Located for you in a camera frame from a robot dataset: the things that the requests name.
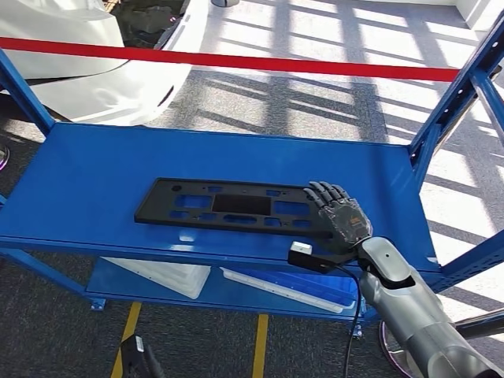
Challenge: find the long black plastic panel part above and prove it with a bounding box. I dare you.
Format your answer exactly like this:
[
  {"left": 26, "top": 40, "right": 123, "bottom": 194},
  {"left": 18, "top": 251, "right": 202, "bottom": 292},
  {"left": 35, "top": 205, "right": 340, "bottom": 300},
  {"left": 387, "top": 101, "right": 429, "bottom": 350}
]
[{"left": 134, "top": 177, "right": 335, "bottom": 240}]

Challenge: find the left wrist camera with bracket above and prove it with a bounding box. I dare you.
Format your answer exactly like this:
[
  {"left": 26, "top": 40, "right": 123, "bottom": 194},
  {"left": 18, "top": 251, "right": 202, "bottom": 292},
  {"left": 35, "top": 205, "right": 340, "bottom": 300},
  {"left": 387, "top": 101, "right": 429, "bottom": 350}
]
[{"left": 119, "top": 333, "right": 167, "bottom": 378}]

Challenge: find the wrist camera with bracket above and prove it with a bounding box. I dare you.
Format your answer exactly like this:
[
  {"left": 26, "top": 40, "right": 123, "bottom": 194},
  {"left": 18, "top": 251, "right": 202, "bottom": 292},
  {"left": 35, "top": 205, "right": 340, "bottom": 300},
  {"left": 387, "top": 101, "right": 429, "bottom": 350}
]
[
  {"left": 119, "top": 333, "right": 167, "bottom": 378},
  {"left": 287, "top": 240, "right": 340, "bottom": 275}
]

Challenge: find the black camera cable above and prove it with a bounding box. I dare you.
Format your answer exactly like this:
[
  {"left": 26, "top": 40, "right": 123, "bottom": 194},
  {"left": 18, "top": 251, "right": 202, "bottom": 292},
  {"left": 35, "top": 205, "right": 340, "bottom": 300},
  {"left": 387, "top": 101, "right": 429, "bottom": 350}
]
[{"left": 334, "top": 263, "right": 363, "bottom": 378}]

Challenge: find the blue metal shelf rack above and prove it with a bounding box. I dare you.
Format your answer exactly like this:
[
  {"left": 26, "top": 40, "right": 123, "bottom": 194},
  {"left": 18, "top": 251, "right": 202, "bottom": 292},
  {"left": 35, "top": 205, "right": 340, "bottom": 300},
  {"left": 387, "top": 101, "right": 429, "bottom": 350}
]
[{"left": 0, "top": 10, "right": 504, "bottom": 340}]

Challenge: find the white car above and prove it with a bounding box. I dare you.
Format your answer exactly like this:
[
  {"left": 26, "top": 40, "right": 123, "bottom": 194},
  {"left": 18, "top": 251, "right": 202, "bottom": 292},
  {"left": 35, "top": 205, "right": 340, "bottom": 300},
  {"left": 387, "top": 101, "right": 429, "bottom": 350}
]
[{"left": 0, "top": 0, "right": 209, "bottom": 128}]

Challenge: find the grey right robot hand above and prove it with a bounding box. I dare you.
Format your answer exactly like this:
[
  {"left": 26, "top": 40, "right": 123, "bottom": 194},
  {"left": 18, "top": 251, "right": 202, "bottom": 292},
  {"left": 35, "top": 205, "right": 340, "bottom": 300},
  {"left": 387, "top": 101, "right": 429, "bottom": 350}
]
[{"left": 303, "top": 180, "right": 373, "bottom": 257}]

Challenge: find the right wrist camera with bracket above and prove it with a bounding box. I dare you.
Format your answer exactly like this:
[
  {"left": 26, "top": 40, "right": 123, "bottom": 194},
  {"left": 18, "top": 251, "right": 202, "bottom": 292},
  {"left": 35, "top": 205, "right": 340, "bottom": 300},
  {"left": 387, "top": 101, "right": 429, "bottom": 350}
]
[{"left": 287, "top": 240, "right": 340, "bottom": 275}]

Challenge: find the grey metal bar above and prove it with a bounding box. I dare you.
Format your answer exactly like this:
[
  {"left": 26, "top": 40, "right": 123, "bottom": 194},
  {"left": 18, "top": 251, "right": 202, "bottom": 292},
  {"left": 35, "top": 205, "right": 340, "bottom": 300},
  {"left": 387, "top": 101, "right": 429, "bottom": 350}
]
[{"left": 455, "top": 307, "right": 504, "bottom": 340}]

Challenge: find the long white trim part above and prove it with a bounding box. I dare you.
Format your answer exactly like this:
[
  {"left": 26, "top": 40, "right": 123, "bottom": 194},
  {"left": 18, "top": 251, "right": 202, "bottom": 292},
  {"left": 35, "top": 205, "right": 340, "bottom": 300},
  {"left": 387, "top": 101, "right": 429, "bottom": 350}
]
[{"left": 220, "top": 267, "right": 347, "bottom": 315}]

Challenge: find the red barrier tape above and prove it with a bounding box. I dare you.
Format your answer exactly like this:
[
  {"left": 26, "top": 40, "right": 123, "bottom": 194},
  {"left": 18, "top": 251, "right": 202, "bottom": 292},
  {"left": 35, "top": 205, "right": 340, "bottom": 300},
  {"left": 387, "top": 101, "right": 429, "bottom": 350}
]
[{"left": 0, "top": 36, "right": 461, "bottom": 83}]

